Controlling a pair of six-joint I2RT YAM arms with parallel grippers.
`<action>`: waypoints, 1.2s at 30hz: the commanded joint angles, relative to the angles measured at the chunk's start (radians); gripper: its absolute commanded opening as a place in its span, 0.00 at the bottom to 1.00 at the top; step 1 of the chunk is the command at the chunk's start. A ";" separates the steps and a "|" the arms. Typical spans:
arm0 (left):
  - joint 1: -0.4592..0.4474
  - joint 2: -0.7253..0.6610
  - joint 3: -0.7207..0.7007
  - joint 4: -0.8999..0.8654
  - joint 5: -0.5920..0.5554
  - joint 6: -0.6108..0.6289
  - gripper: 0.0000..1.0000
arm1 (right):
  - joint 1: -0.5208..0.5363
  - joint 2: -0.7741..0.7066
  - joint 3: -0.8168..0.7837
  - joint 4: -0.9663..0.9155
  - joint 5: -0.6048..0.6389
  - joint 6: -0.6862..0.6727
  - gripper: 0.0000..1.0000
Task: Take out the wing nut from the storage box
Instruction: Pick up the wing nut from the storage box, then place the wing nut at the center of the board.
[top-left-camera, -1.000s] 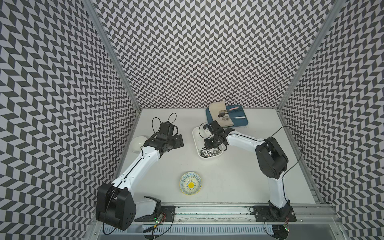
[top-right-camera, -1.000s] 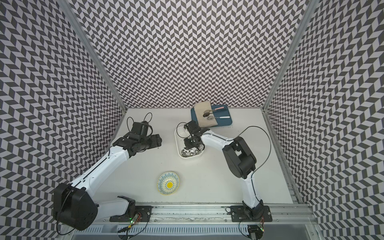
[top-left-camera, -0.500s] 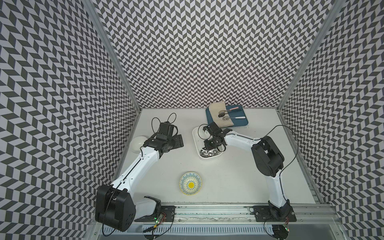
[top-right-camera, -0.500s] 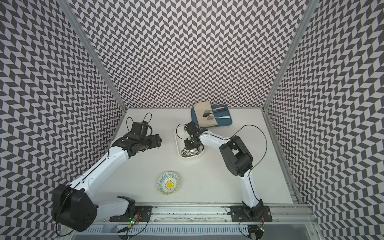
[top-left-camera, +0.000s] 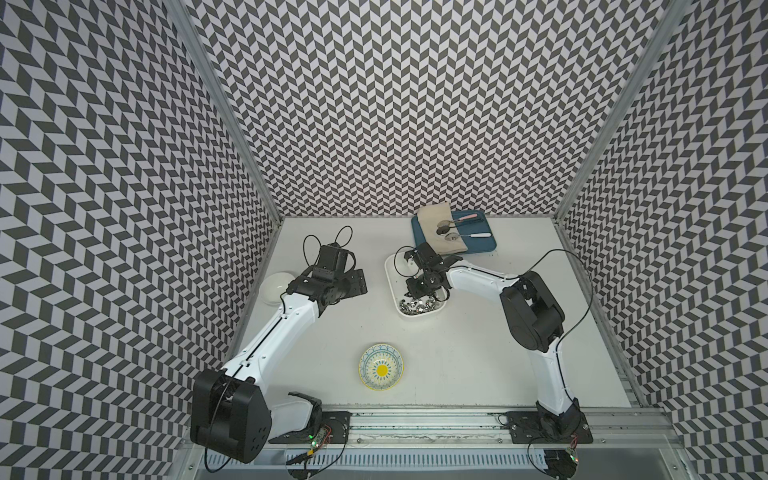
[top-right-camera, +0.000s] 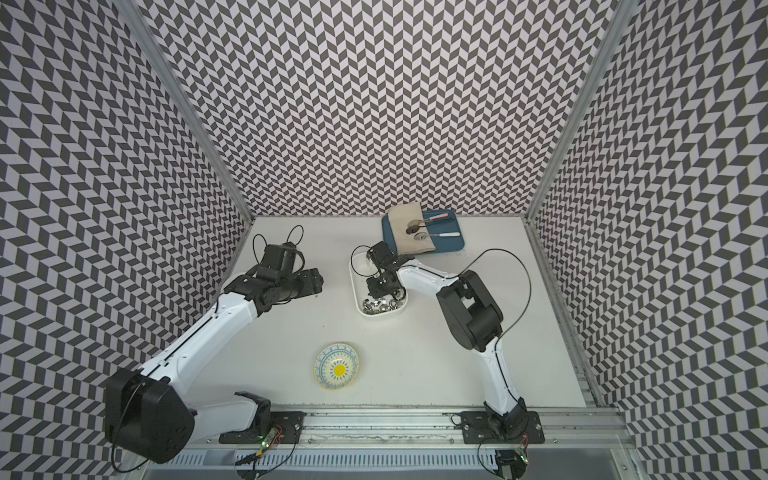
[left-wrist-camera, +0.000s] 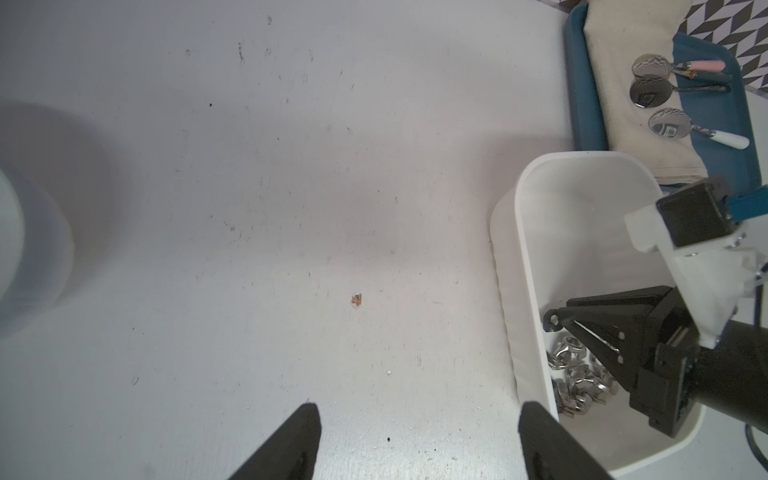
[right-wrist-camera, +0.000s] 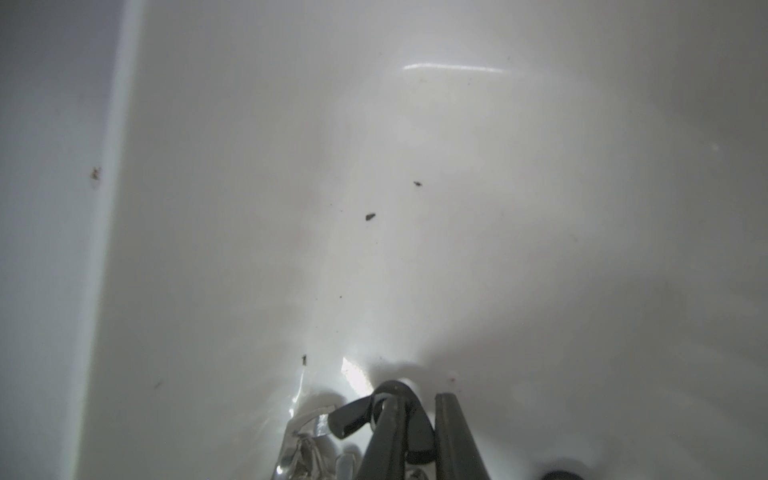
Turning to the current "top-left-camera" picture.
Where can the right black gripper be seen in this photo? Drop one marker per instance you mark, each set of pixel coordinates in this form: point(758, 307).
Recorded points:
point(413, 290)

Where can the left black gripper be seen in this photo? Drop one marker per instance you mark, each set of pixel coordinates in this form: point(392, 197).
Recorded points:
point(357, 283)

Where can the white storage box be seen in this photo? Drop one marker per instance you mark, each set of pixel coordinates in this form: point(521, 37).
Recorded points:
point(398, 270)

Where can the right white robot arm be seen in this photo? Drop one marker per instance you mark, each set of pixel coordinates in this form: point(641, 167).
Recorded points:
point(535, 320)

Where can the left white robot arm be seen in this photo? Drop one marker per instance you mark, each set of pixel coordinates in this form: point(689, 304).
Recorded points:
point(230, 412)

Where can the silver wing nut pile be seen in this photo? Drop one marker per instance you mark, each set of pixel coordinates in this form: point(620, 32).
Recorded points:
point(422, 306)

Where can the white round bowl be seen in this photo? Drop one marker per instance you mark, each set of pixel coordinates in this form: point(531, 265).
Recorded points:
point(274, 286)

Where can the beige cloth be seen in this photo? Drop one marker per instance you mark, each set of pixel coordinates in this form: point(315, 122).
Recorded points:
point(431, 218)

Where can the teal tray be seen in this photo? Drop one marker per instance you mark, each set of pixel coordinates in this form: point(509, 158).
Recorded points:
point(476, 232)

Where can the yellow patterned bowl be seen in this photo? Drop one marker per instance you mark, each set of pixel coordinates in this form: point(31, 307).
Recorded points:
point(381, 367)

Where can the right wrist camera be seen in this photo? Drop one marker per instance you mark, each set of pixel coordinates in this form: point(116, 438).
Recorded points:
point(426, 253)

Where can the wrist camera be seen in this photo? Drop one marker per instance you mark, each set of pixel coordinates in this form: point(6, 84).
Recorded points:
point(426, 253)
point(332, 259)

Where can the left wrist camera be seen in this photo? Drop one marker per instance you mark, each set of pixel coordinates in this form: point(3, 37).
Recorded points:
point(332, 259)

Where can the white handled spoon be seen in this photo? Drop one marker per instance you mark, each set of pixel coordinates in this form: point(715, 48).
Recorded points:
point(455, 236)

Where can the dark handled spoon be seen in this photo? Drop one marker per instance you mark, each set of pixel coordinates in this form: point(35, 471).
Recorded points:
point(442, 230)

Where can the pink handled spoon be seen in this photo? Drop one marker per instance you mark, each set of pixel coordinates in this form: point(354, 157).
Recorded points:
point(466, 218)

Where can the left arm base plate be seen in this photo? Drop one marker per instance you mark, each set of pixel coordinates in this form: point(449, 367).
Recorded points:
point(337, 421)

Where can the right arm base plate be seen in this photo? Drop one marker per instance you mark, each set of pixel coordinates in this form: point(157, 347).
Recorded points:
point(568, 428)

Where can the aluminium rail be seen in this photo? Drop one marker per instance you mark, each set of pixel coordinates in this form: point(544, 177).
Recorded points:
point(498, 426)

